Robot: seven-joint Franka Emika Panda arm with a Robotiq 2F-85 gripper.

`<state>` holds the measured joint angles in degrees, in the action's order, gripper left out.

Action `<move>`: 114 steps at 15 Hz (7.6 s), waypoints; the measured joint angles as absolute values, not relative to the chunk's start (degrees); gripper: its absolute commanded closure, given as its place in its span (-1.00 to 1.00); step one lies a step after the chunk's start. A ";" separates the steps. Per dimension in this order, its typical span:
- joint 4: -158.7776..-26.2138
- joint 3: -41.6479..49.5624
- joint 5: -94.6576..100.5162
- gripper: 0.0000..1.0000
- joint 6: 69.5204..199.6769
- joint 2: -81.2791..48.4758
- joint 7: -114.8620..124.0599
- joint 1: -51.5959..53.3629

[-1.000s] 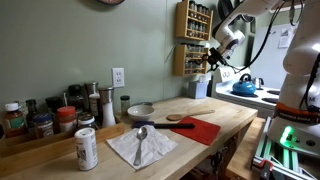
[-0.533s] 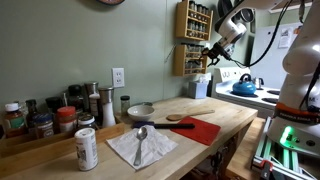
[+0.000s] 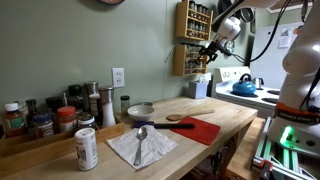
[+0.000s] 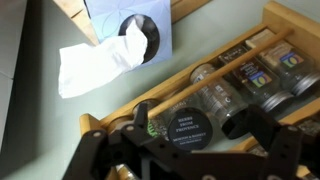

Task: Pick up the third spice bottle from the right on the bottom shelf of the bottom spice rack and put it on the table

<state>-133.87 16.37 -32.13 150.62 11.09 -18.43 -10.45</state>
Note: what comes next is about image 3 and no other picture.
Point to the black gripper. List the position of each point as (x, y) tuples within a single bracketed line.
[(214, 49)]

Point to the thyme spice bottle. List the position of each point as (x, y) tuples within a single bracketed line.
[(197, 66)]

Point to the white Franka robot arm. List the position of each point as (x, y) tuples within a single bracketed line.
[(300, 66)]

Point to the wooden spice rack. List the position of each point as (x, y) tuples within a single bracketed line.
[(180, 20), (178, 63)]

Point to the black cap bottle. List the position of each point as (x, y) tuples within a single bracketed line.
[(53, 105)]

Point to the dark glass bottle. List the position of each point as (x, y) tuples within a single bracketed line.
[(31, 113)]

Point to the wooden spice tray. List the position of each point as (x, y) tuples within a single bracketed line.
[(33, 150)]

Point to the amber bottle white cap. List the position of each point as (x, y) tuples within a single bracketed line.
[(14, 121)]

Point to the white tissue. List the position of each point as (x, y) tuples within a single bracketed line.
[(203, 79)]

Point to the blue decorative plate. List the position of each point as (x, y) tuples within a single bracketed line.
[(231, 46)]

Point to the blue tissue box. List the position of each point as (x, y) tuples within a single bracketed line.
[(197, 90)]

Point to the white stove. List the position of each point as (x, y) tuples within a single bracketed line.
[(226, 96)]

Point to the blue kettle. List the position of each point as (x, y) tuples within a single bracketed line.
[(244, 87)]

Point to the hanging steel pan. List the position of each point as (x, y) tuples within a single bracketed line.
[(247, 15)]

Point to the small silver pot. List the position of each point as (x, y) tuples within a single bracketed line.
[(258, 82)]

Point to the white refrigerator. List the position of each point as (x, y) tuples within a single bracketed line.
[(266, 56)]

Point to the wooden spoon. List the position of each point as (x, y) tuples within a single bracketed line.
[(176, 117)]

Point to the red silicone mat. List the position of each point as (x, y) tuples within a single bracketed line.
[(198, 131)]

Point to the small metal lid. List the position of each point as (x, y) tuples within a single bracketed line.
[(145, 104)]

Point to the paper note on refrigerator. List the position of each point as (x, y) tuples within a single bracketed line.
[(284, 37)]

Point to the white ceramic bowl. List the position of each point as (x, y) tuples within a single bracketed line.
[(140, 112)]

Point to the small jar black lid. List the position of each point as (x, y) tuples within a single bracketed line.
[(125, 105)]

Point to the metal spoon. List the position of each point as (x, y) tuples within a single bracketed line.
[(141, 133)]

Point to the white paper napkin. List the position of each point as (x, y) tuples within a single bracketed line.
[(156, 146)]

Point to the steel and white grinder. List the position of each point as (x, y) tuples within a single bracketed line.
[(107, 113)]

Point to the white lid jar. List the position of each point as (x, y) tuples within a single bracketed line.
[(86, 121)]

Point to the black pepper grinder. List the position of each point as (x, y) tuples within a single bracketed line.
[(75, 96)]

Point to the white shaker canister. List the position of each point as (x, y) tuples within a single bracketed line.
[(86, 150)]

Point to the red lid jar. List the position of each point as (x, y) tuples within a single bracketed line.
[(66, 118)]

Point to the blue lid jar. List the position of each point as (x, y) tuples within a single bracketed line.
[(44, 126)]

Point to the white wall outlet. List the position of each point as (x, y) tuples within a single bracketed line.
[(118, 77)]

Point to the round patterned wall plate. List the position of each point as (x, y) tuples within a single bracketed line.
[(111, 1)]

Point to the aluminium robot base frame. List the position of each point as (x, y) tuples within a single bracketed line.
[(266, 156)]

